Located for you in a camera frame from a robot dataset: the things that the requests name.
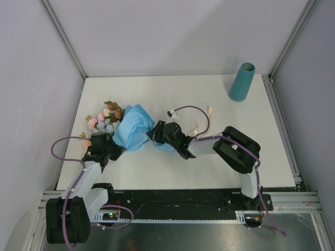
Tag blue wrapping paper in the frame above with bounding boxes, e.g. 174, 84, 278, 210
112, 104, 176, 153

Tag aluminium frame rails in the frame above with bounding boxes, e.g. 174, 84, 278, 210
39, 0, 335, 251

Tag teal conical vase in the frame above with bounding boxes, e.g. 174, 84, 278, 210
228, 62, 255, 102

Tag cream printed ribbon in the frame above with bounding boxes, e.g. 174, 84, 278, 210
188, 106, 213, 137

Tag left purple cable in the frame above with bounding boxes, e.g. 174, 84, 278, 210
50, 135, 92, 248

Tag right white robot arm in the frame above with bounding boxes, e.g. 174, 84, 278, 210
147, 121, 262, 210

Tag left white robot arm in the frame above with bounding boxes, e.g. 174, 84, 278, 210
46, 132, 125, 248

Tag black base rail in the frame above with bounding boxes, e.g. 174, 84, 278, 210
92, 189, 273, 226

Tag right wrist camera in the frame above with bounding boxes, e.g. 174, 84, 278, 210
167, 109, 178, 119

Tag artificial flower bunch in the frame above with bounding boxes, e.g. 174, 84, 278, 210
79, 100, 125, 150

